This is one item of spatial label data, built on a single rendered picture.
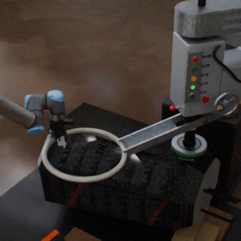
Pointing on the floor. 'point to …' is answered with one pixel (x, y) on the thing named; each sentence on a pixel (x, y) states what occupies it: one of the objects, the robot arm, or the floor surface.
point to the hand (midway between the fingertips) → (62, 143)
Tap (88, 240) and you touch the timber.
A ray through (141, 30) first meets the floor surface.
